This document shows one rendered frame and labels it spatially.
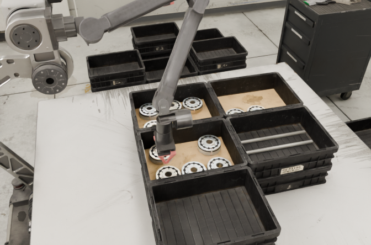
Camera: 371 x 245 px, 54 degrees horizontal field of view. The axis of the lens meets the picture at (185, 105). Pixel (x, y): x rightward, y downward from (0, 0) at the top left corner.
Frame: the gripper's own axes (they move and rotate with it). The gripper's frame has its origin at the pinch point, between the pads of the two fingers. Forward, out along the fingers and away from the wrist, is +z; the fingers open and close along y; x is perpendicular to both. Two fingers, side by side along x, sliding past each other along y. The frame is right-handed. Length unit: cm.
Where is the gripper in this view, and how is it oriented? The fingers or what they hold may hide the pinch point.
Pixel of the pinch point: (164, 155)
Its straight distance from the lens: 142.0
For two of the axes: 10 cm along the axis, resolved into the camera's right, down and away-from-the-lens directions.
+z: -0.3, 7.5, 6.6
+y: -2.3, -6.4, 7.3
